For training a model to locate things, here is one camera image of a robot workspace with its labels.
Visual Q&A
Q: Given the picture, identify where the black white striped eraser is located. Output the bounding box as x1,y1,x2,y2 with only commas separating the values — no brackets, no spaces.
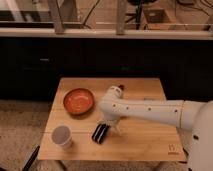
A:
92,124,110,144

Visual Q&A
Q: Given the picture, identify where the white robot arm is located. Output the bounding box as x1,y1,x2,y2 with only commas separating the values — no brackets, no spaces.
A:
98,86,213,171

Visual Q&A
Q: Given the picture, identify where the orange ceramic bowl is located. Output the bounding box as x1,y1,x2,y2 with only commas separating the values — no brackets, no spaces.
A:
63,88,94,116

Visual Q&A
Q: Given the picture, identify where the white ceramic cup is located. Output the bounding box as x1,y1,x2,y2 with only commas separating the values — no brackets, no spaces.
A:
51,125,72,149

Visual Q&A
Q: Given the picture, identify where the wooden table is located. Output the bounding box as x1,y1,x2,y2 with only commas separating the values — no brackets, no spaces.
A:
38,78,185,161

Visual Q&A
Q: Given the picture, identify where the blue sponge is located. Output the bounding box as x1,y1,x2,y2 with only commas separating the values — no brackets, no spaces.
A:
144,97,154,100

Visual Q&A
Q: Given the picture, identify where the red chili pepper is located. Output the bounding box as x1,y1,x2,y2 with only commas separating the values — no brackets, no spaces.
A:
118,85,125,90

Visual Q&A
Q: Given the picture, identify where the black chair leg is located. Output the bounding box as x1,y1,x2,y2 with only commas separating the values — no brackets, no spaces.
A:
22,146,40,171

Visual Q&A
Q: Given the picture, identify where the cardboard box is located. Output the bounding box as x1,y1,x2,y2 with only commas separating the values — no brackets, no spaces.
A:
144,9,167,23

